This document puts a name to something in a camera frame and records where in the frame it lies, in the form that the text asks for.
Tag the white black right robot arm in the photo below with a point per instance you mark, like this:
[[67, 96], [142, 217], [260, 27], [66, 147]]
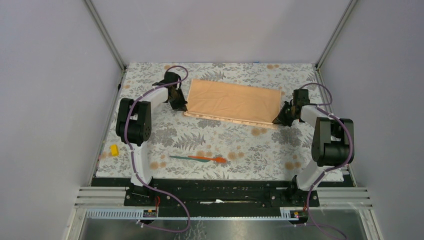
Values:
[[332, 144]]

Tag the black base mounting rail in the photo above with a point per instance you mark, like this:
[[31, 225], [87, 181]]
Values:
[[213, 198]]

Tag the orange plastic fork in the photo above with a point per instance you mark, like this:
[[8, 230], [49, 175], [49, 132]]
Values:
[[219, 160]]

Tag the left aluminium frame post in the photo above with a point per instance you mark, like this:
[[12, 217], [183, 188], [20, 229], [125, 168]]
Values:
[[92, 10]]

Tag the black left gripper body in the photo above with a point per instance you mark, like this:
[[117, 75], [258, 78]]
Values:
[[178, 101]]

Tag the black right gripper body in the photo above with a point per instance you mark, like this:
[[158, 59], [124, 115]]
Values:
[[284, 117]]

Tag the aluminium frame post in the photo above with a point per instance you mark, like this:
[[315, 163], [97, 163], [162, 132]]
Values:
[[335, 35], [92, 10]]

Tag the orange cloth napkin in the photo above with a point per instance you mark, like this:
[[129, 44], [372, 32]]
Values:
[[228, 102]]

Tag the teal plastic knife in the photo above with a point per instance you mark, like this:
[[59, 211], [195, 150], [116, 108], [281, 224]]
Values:
[[187, 158]]

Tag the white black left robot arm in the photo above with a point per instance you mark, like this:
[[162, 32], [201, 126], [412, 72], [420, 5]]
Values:
[[134, 122]]

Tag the yellow toy block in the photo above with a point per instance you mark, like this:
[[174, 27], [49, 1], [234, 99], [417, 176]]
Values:
[[114, 150]]

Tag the right aluminium frame post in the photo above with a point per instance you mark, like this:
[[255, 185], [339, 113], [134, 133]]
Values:
[[335, 35]]

